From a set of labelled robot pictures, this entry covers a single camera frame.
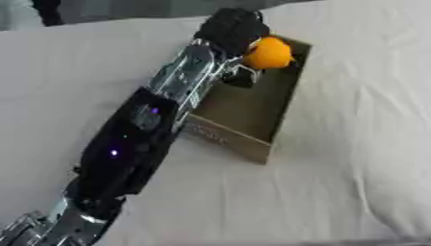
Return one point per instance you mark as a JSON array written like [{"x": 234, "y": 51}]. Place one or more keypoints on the dark chair leg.
[{"x": 47, "y": 12}]

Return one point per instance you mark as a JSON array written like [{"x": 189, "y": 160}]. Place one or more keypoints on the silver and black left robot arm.
[{"x": 137, "y": 128}]

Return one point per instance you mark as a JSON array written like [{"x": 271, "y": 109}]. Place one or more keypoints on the orange toy fruit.
[{"x": 269, "y": 54}]

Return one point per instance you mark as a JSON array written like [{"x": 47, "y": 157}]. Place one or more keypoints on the tan cardboard box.
[{"x": 250, "y": 105}]

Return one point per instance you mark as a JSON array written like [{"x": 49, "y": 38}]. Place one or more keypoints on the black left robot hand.
[{"x": 233, "y": 27}]

